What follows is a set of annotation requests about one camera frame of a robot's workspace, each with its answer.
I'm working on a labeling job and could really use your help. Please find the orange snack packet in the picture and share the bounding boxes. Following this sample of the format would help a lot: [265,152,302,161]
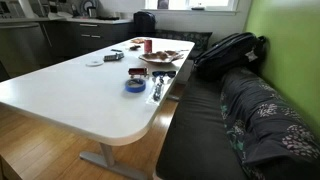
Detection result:
[130,38,145,44]

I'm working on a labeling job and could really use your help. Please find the grey calculator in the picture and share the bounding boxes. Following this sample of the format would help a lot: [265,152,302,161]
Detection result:
[103,53,124,62]

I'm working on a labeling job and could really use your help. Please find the dark kitchen cabinet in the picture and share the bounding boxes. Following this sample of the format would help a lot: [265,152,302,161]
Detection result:
[40,20,134,62]

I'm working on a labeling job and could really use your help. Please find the blue tape roll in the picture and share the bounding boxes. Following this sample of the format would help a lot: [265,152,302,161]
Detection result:
[125,78,146,93]

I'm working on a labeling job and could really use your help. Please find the brown wooden leaf bowl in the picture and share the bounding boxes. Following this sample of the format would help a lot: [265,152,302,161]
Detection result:
[139,50,183,64]

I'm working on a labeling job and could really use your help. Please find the dark floral bench cushion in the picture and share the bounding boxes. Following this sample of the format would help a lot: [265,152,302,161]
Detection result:
[221,68,320,180]

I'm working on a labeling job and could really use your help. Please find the white round disc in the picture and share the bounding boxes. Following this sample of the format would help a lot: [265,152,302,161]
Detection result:
[86,60,104,67]

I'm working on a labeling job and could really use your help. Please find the red toy car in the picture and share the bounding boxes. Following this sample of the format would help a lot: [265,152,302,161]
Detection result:
[128,67,149,78]

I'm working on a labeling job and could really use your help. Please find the red soda can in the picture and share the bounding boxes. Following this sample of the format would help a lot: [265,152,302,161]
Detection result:
[144,39,152,53]

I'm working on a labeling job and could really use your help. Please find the white table leg base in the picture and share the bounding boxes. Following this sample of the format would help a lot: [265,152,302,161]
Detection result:
[79,143,147,180]

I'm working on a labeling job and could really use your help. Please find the black backpack on bench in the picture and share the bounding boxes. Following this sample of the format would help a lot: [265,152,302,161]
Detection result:
[194,32,267,81]

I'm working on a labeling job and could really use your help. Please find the blue sunglasses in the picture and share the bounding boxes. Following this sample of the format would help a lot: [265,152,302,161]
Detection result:
[152,71,176,78]

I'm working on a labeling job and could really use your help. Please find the clear plastic bag with cable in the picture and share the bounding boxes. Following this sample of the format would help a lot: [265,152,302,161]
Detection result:
[147,76,164,105]

